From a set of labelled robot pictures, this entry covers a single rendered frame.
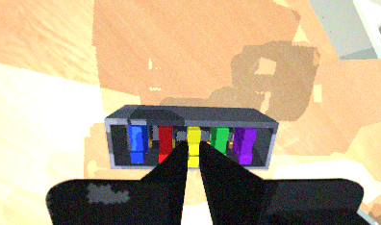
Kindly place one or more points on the green fuse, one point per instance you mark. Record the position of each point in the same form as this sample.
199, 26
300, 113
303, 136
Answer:
219, 137

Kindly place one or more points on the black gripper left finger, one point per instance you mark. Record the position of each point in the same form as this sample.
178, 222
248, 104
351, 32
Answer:
155, 199

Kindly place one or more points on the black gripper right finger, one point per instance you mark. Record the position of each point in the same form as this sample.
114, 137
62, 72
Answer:
237, 196

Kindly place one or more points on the red fuse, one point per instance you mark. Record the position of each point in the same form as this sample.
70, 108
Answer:
165, 140

